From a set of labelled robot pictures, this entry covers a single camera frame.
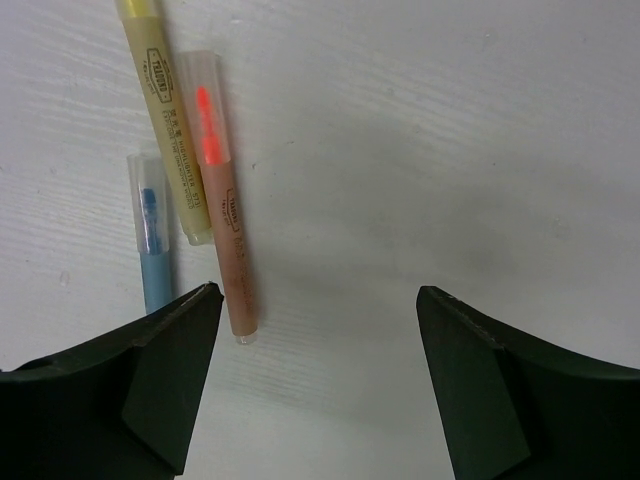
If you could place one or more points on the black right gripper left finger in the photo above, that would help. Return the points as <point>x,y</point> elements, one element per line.
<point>120,406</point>

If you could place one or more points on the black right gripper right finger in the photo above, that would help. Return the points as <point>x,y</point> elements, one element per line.
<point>514,406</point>

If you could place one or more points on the blue highlighter pen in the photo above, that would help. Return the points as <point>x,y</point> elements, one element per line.
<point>148,186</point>

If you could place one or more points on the orange highlighter pen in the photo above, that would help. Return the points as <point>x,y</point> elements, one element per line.
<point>200,81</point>

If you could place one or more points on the yellow highlighter pen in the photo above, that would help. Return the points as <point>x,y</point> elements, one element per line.
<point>144,29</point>

